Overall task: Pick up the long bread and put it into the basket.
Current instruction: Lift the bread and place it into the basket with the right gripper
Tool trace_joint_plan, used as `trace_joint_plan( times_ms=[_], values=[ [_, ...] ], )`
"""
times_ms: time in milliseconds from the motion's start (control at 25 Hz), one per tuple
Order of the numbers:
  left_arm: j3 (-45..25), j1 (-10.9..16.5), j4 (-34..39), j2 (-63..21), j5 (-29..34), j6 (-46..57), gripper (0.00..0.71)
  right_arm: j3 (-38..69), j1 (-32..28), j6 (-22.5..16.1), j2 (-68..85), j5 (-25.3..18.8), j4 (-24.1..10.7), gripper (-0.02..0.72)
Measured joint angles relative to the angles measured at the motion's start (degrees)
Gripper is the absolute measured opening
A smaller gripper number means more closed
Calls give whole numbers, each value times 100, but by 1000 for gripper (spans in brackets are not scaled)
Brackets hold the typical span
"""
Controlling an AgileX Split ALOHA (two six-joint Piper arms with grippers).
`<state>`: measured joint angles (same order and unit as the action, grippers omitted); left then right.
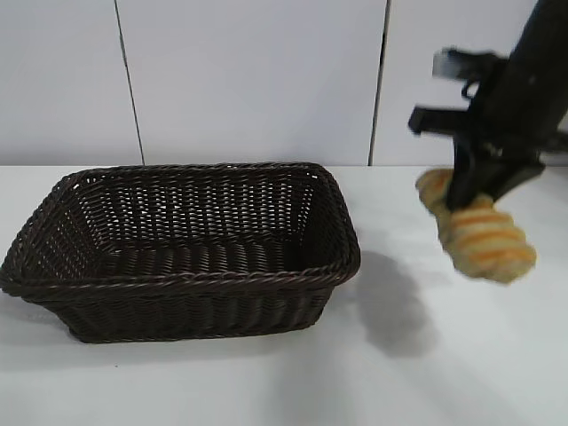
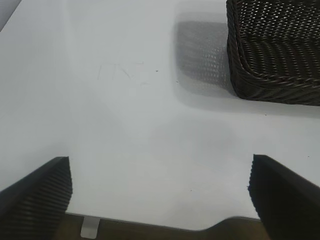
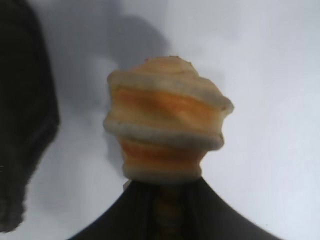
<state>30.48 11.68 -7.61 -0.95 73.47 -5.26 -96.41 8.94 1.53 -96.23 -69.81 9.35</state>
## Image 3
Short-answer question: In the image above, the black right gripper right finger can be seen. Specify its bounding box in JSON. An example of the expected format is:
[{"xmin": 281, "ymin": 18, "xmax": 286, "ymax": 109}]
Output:
[{"xmin": 174, "ymin": 178, "xmax": 276, "ymax": 240}]

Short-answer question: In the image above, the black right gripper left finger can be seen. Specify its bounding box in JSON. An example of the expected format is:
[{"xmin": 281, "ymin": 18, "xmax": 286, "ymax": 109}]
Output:
[{"xmin": 66, "ymin": 179, "xmax": 161, "ymax": 240}]

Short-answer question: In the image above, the long striped twisted bread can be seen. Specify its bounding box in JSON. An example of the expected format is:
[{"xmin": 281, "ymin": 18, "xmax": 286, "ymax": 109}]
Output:
[{"xmin": 102, "ymin": 56, "xmax": 235, "ymax": 238}]

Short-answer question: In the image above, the dark brown woven basket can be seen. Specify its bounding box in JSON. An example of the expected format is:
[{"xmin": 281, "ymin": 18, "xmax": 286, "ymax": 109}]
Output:
[{"xmin": 0, "ymin": 0, "xmax": 61, "ymax": 233}]

